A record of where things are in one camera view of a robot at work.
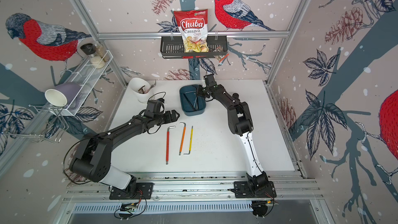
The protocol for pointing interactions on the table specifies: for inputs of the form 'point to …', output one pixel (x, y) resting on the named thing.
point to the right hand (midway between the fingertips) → (194, 91)
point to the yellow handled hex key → (190, 141)
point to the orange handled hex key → (183, 138)
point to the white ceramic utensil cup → (141, 88)
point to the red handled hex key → (167, 142)
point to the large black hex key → (192, 106)
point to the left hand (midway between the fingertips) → (176, 113)
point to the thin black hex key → (188, 102)
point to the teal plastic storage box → (192, 103)
